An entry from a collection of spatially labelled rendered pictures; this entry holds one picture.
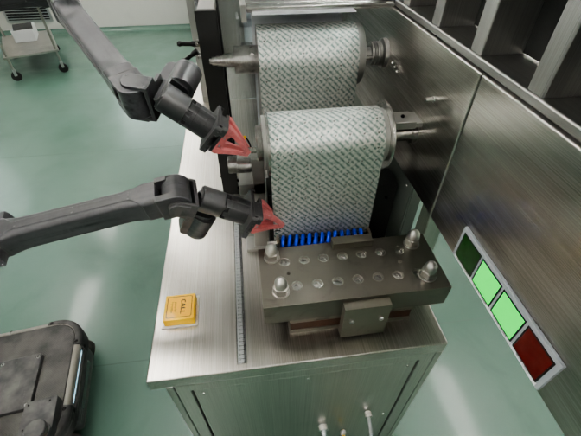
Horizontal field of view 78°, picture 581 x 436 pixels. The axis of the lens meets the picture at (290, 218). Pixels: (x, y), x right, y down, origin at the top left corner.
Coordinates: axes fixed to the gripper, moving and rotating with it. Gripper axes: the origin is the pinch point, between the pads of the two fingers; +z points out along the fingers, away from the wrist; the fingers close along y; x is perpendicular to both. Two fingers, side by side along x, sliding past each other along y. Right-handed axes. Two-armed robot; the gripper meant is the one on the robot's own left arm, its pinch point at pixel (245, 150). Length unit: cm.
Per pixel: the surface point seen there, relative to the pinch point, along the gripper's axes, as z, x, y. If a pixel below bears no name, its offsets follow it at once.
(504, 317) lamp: 33, 19, 41
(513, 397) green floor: 161, -25, 10
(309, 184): 13.5, 4.2, 6.4
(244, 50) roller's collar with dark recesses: -8.5, 11.5, -21.9
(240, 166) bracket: 2.0, -4.7, -1.5
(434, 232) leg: 68, 7, -10
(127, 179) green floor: 0, -151, -169
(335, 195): 20.5, 5.2, 6.0
